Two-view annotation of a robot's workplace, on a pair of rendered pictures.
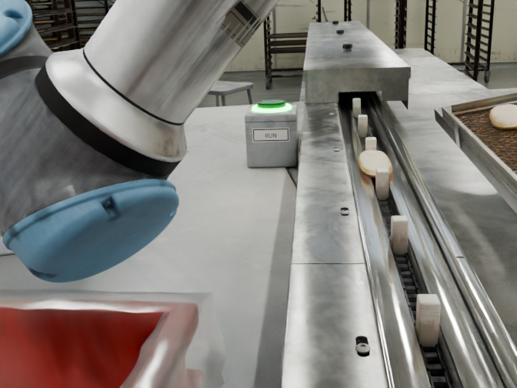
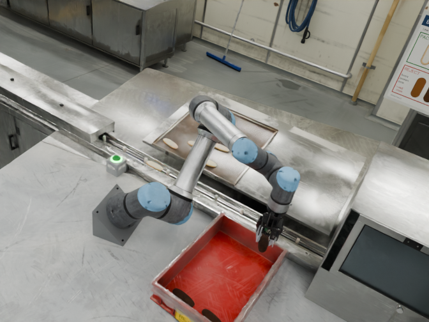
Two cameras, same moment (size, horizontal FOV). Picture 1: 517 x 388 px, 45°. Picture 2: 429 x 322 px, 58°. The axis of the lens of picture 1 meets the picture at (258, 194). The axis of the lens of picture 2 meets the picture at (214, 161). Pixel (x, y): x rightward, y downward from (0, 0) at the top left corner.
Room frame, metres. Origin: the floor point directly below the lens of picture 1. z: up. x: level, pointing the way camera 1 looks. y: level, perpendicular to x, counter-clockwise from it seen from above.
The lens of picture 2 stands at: (-0.04, 1.21, 2.07)
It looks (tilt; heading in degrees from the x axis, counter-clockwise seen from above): 36 degrees down; 288
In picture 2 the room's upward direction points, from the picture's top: 12 degrees clockwise
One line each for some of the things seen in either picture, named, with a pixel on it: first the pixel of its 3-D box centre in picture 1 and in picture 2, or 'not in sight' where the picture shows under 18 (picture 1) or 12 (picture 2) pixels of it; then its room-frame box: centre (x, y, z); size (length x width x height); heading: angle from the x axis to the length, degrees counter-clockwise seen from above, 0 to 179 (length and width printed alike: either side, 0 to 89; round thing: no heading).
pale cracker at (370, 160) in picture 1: (375, 161); (154, 165); (0.71, -0.14, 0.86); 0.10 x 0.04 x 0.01; 174
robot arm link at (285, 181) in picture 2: not in sight; (285, 184); (0.04, 0.16, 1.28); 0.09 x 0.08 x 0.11; 139
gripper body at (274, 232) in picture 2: not in sight; (272, 220); (0.04, 0.17, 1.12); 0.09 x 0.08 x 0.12; 100
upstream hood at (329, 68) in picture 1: (341, 48); (22, 89); (1.67, -0.24, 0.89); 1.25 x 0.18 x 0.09; 174
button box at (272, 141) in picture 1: (275, 146); (116, 167); (0.85, -0.03, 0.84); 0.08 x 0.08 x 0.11; 84
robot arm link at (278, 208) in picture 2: not in sight; (279, 202); (0.04, 0.17, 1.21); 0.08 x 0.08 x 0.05
